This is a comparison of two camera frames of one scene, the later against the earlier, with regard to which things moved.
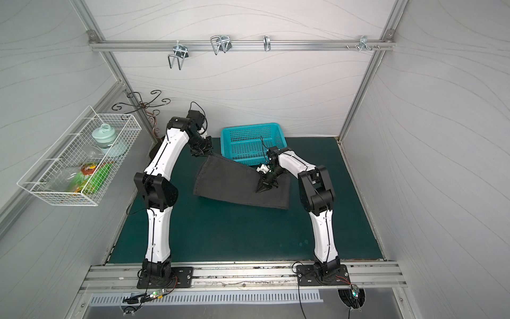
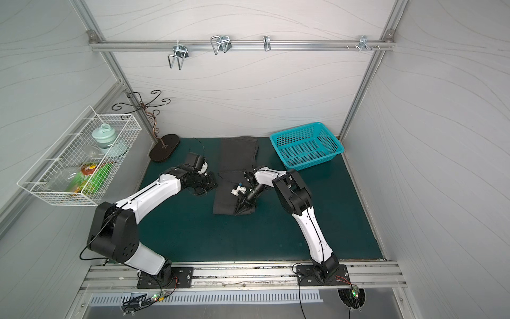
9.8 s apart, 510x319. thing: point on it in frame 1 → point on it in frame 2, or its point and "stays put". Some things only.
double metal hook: (180, 52) stays put
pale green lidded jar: (104, 136) stays put
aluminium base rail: (242, 276) stays put
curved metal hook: (222, 42) stays put
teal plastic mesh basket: (248, 145) → (307, 145)
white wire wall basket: (78, 166) stays put
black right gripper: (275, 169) → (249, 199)
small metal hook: (267, 42) stays put
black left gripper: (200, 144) → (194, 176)
